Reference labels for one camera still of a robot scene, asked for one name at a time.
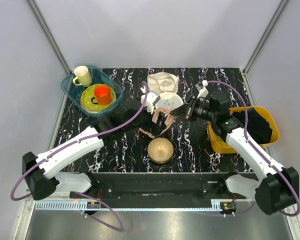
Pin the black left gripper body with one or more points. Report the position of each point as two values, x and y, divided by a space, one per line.
153 128

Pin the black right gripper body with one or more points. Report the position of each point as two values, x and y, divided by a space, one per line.
196 110

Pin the pink floral mesh laundry bag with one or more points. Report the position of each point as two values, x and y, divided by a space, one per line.
153 117

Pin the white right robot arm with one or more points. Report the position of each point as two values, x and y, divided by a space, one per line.
276 187

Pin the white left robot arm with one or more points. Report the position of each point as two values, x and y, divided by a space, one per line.
43 172

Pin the round white mesh laundry bag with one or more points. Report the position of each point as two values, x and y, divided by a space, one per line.
169 100

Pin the cream mesh laundry bag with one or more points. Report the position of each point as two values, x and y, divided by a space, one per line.
163 82

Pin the beige bowl with brown rim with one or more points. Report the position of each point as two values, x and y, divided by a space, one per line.
160 150

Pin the yellow plastic basket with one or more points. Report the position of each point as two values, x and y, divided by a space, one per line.
221 147

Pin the orange mug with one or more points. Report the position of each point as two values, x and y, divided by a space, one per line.
102 95

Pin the black clothes in basket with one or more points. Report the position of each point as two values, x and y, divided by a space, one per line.
258 127

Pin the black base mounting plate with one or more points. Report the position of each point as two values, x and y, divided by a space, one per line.
141 190

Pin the green dotted plate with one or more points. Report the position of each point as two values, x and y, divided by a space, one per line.
87 95

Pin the pale yellow mug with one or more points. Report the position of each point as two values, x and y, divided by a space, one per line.
82 76

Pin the teal plastic tub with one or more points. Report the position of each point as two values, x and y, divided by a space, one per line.
98 77

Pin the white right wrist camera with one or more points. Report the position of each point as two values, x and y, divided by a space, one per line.
202 89

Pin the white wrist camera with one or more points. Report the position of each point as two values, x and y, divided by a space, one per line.
202 89
152 98

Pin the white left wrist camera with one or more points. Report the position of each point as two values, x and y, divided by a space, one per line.
152 98

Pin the aluminium frame rail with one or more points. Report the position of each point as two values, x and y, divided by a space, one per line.
49 36

